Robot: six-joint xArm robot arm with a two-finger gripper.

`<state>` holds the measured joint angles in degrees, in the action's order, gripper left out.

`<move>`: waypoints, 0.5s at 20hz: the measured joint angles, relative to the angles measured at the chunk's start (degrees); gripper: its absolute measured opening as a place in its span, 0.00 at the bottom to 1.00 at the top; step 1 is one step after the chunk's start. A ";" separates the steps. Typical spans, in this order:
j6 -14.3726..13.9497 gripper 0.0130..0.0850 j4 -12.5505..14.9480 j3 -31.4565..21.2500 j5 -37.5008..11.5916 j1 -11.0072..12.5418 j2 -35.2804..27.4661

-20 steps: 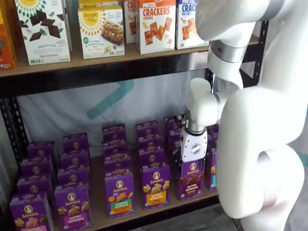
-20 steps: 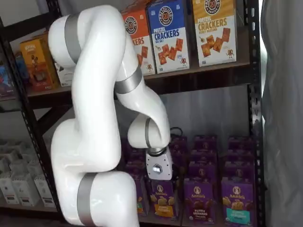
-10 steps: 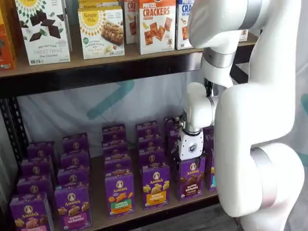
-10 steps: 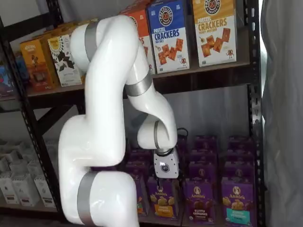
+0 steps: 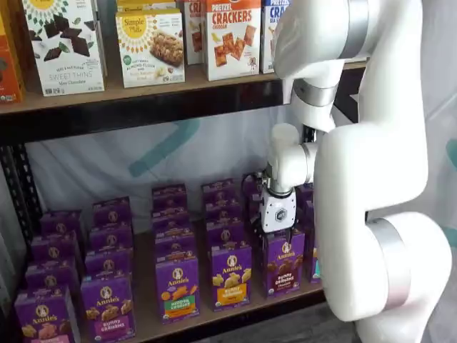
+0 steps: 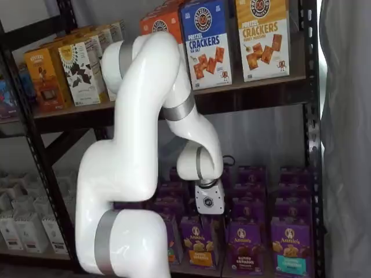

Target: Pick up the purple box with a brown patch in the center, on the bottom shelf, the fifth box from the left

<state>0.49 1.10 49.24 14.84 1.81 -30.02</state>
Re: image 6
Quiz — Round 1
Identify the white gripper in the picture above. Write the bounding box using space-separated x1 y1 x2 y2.
194 180 226 215

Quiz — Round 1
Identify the orange cheddar pretzel crackers box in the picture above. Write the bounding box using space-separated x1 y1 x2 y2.
149 0 187 19
139 10 184 45

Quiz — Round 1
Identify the orange snack box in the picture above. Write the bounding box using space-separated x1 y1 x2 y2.
40 27 88 50
23 45 72 113

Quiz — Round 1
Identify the purple Annie's box brown patch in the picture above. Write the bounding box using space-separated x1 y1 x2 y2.
225 222 267 276

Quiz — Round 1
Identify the wooden shelf board with cracker boxes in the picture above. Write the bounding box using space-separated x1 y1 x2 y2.
31 74 307 120

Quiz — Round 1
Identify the purple Annie's box yellow label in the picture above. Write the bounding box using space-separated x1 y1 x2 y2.
180 215 220 271

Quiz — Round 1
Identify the white Sweet Thins box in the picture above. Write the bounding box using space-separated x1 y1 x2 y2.
57 41 101 107
97 19 126 44
83 30 110 60

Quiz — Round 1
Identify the white pouch with dark label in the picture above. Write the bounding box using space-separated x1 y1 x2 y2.
32 196 55 217
14 212 49 254
11 195 39 217
41 214 70 256
0 215 24 251

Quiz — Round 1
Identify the black metal shelf rack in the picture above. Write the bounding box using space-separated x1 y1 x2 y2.
0 0 325 278
0 112 72 264

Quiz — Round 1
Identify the yellow honey mustard pretzel crackers box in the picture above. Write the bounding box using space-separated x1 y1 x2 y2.
234 0 291 83

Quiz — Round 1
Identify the black gripper cable with plug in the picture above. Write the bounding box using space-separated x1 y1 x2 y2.
221 154 236 168

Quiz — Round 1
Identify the purple Annie's box teal label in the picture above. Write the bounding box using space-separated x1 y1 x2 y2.
270 221 314 277

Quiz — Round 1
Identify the blue sea salt pretzel crackers box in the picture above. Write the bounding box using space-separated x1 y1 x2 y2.
179 0 233 91

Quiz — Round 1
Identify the blue and purple snack package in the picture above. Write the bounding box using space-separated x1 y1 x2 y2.
0 77 19 120

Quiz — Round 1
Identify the purple Annie's box green label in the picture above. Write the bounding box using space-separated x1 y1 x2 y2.
165 214 184 265

